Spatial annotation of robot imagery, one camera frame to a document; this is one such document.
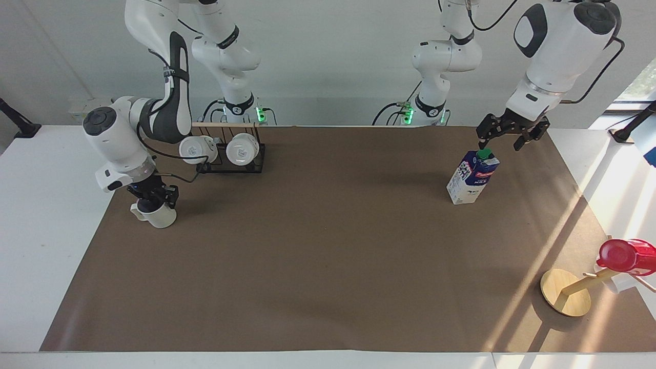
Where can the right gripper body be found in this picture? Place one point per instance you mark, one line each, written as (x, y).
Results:
(146, 189)

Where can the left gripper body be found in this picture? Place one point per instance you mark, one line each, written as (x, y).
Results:
(517, 124)

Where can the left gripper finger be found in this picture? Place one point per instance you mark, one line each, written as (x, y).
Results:
(484, 133)
(535, 133)

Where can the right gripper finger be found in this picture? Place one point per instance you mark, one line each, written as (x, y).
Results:
(171, 197)
(147, 205)

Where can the white cup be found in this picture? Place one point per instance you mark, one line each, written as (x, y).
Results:
(242, 149)
(161, 219)
(197, 149)

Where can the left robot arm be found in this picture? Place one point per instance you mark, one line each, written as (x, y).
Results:
(556, 46)

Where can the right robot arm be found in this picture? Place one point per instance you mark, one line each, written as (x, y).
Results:
(110, 141)

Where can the milk carton with green cap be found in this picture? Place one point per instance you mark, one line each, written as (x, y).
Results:
(469, 184)

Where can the red cup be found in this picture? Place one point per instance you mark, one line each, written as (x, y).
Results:
(622, 255)

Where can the wooden cup stand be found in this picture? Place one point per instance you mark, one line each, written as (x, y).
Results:
(561, 287)

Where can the black stand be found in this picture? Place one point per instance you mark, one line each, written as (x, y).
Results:
(630, 128)
(23, 128)

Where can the window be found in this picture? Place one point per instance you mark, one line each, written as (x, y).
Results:
(640, 84)

